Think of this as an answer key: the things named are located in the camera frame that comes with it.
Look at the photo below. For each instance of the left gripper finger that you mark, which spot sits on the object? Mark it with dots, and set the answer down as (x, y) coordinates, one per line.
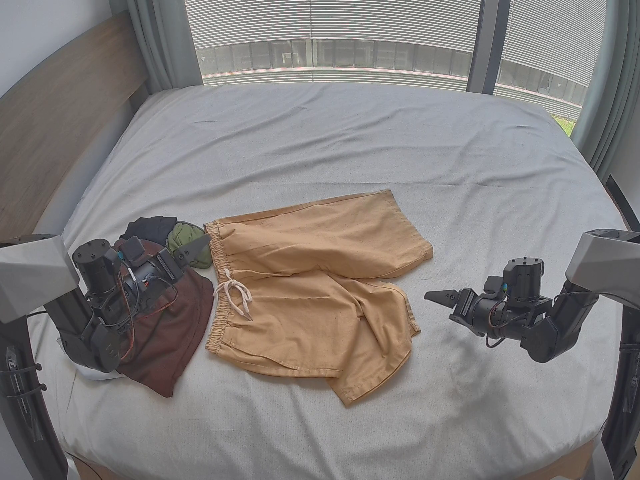
(192, 252)

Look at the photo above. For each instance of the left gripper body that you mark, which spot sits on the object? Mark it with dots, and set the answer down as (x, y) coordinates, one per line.
(160, 270)

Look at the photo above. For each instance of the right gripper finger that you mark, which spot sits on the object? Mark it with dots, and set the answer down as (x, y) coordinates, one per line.
(446, 297)

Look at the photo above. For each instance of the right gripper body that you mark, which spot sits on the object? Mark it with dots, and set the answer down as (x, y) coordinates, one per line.
(477, 313)

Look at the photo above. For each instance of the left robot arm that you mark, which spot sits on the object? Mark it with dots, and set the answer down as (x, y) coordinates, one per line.
(75, 313)

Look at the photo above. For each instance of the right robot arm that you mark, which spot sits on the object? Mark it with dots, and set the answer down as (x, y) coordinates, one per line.
(565, 318)

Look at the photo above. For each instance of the bed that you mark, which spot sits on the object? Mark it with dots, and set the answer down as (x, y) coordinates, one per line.
(320, 143)

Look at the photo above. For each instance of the green garment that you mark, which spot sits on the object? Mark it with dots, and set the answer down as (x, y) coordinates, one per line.
(181, 237)

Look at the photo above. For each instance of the black garment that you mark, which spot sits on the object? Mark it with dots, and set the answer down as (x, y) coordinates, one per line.
(147, 228)

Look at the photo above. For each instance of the dark brown garment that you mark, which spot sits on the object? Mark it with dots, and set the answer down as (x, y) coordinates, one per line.
(175, 333)

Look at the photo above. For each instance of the white garment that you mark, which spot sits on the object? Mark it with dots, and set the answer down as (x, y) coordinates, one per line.
(97, 374)

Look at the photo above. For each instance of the grey-green curtain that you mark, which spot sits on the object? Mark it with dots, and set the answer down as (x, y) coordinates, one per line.
(160, 28)
(612, 93)

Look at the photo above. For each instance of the window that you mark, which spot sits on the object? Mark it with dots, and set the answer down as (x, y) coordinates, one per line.
(340, 18)

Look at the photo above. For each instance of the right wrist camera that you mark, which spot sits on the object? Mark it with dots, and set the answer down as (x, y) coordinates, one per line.
(495, 287)

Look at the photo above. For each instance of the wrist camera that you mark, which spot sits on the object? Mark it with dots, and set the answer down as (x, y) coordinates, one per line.
(495, 287)
(132, 249)

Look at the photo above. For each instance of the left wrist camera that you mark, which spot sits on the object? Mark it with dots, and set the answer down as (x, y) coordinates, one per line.
(132, 249)

